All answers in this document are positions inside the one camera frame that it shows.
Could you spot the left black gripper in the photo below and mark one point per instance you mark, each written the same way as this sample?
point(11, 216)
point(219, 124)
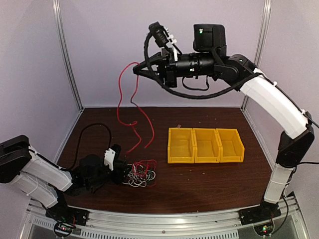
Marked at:
point(119, 176)

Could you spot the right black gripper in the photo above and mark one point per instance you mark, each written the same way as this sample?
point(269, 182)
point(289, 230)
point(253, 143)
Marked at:
point(170, 74)

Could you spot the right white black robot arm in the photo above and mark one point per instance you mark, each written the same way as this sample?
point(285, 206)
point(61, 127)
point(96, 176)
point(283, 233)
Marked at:
point(210, 59)

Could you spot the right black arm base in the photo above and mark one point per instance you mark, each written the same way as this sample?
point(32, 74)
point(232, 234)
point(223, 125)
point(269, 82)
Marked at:
point(263, 212)

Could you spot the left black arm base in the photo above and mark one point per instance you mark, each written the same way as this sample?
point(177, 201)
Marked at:
point(72, 216)

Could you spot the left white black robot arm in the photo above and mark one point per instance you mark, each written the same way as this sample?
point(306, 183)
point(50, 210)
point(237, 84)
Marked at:
point(22, 166)

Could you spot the left yellow plastic bin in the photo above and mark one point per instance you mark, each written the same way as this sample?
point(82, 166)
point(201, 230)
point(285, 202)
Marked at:
point(180, 146)

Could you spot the yellow plastic bin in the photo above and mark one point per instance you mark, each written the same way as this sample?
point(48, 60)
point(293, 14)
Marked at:
point(180, 146)
point(208, 145)
point(232, 147)

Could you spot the left circuit board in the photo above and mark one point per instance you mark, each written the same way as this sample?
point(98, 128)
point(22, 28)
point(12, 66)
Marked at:
point(63, 230)

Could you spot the circuit board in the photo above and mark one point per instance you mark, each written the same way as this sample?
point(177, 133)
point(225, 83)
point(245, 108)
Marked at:
point(63, 230)
point(264, 230)

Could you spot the middle yellow plastic bin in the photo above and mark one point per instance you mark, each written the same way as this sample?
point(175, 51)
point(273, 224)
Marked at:
point(208, 145)

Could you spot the right yellow plastic bin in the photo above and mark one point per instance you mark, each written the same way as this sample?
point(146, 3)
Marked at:
point(232, 147)

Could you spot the right circuit board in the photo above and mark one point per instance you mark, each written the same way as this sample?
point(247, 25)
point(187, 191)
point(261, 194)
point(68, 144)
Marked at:
point(264, 230)

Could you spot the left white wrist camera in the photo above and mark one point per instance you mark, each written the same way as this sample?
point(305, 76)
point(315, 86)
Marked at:
point(111, 155)

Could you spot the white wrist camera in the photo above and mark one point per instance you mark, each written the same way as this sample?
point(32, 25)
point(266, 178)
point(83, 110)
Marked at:
point(111, 155)
point(164, 39)

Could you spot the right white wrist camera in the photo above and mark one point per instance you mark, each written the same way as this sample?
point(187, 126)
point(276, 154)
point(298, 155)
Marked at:
point(164, 39)

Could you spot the left aluminium frame post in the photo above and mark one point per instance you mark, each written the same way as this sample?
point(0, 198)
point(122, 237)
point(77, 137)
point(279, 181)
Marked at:
point(65, 53)

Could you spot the aluminium frame post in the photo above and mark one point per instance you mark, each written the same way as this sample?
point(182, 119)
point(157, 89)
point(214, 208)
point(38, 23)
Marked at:
point(265, 21)
point(65, 53)

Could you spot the right aluminium frame post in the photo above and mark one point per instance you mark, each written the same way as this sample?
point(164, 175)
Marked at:
point(265, 21)

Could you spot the aluminium front rail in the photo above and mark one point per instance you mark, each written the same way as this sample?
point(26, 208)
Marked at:
point(223, 224)

